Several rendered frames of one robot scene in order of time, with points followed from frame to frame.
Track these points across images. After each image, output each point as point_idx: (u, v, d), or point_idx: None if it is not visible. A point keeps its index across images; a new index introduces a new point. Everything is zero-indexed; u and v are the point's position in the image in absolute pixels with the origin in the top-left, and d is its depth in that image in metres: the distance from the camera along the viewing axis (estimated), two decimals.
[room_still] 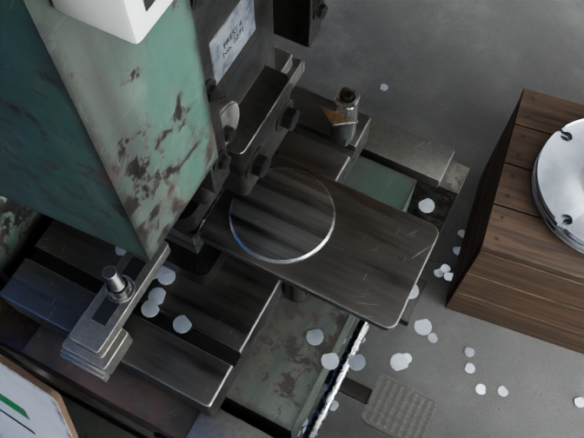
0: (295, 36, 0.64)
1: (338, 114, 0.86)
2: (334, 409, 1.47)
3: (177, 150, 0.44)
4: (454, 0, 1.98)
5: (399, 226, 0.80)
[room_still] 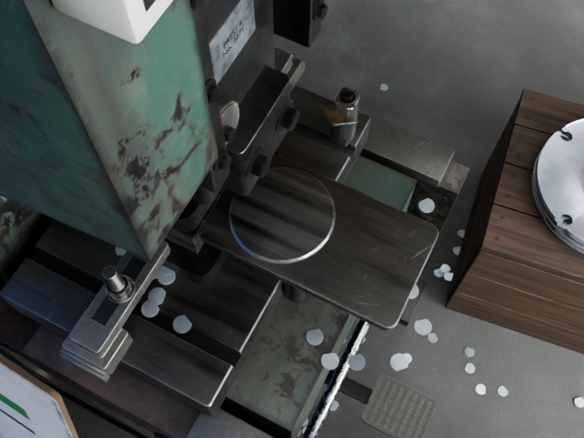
0: (295, 36, 0.64)
1: (338, 114, 0.86)
2: (334, 409, 1.47)
3: (177, 150, 0.44)
4: (454, 0, 1.98)
5: (399, 226, 0.80)
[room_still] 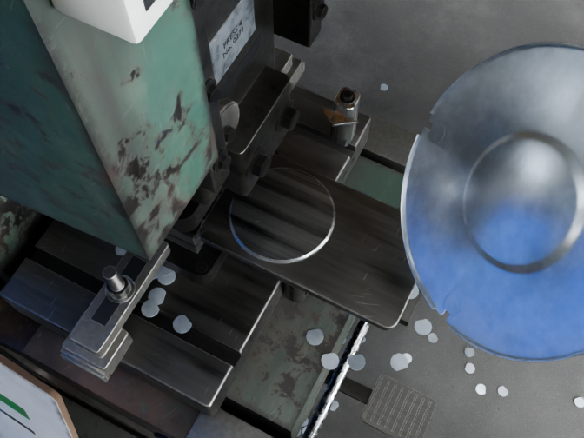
0: (295, 36, 0.64)
1: (338, 114, 0.86)
2: (334, 409, 1.47)
3: (177, 150, 0.44)
4: (454, 0, 1.98)
5: (399, 226, 0.80)
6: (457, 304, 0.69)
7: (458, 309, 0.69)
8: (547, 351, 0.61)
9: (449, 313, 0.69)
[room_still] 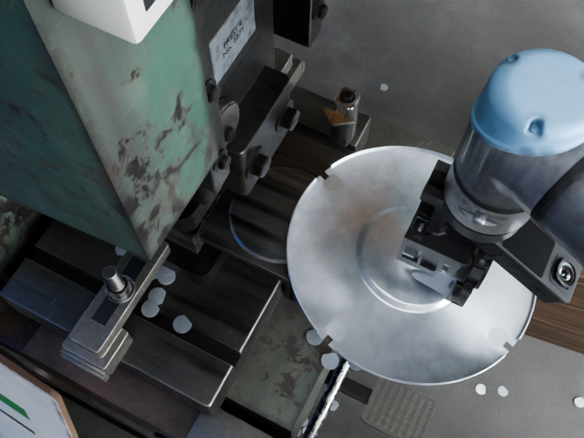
0: (295, 36, 0.64)
1: (338, 114, 0.86)
2: (334, 409, 1.47)
3: (177, 150, 0.44)
4: (454, 0, 1.98)
5: None
6: (342, 331, 0.73)
7: (343, 335, 0.73)
8: (432, 377, 0.72)
9: (333, 338, 0.73)
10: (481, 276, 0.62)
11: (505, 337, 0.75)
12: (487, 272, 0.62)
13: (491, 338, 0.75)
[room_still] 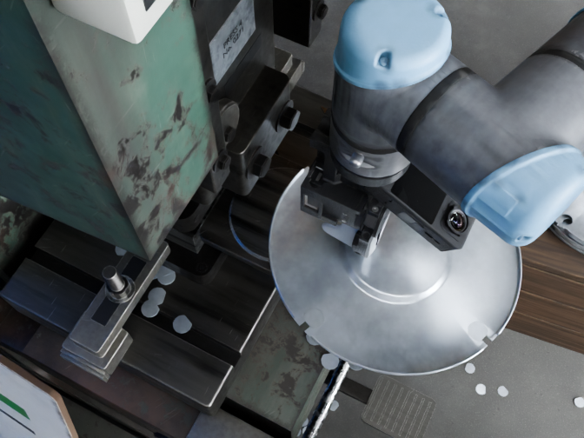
0: (295, 36, 0.64)
1: None
2: (334, 409, 1.47)
3: (177, 150, 0.44)
4: (454, 0, 1.98)
5: None
6: (320, 318, 0.74)
7: (320, 322, 0.74)
8: (407, 368, 0.72)
9: (309, 325, 0.74)
10: (376, 224, 0.64)
11: (485, 331, 0.75)
12: (381, 219, 0.63)
13: (470, 332, 0.75)
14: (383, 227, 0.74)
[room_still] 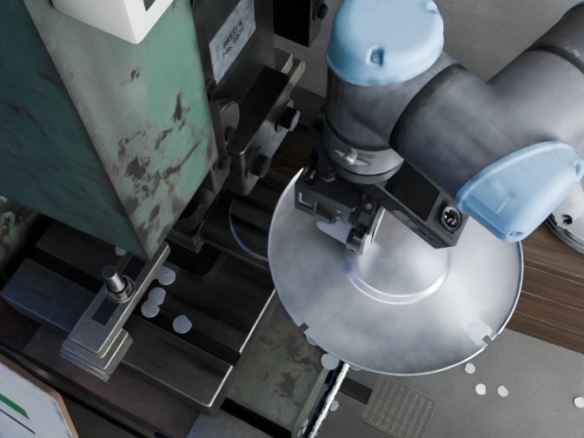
0: (295, 36, 0.64)
1: None
2: (334, 409, 1.47)
3: (177, 150, 0.44)
4: (454, 0, 1.98)
5: None
6: (319, 319, 0.74)
7: (319, 323, 0.74)
8: (406, 368, 0.73)
9: (308, 326, 0.74)
10: (370, 222, 0.64)
11: (485, 330, 0.75)
12: (374, 216, 0.64)
13: (470, 331, 0.75)
14: (378, 224, 0.74)
